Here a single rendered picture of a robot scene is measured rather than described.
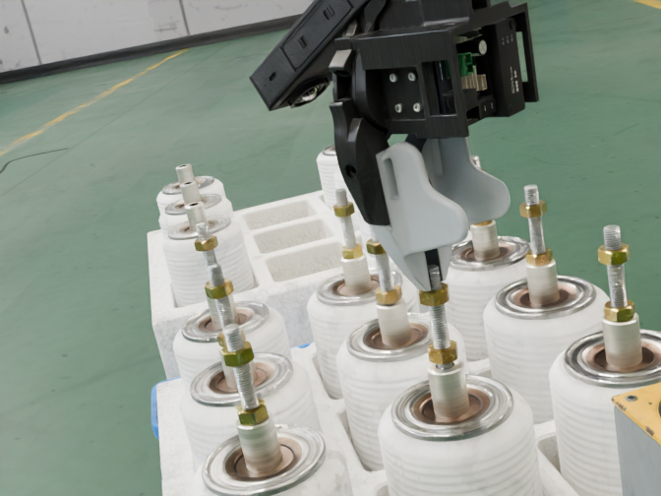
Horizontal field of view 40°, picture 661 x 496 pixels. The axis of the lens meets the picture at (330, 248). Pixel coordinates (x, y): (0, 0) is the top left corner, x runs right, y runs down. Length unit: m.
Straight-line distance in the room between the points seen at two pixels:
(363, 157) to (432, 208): 0.05
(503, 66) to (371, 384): 0.27
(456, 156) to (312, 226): 0.76
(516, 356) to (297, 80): 0.28
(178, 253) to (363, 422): 0.43
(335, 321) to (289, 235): 0.53
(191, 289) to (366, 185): 0.59
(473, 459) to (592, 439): 0.09
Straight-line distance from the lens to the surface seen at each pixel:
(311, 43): 0.51
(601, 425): 0.58
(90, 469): 1.15
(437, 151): 0.52
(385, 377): 0.64
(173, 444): 0.76
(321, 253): 1.15
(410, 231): 0.50
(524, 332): 0.67
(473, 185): 0.52
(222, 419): 0.63
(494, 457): 0.54
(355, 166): 0.48
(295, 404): 0.64
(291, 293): 1.02
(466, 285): 0.77
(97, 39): 7.34
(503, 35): 0.47
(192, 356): 0.74
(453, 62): 0.43
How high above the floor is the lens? 0.53
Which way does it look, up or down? 18 degrees down
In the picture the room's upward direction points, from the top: 12 degrees counter-clockwise
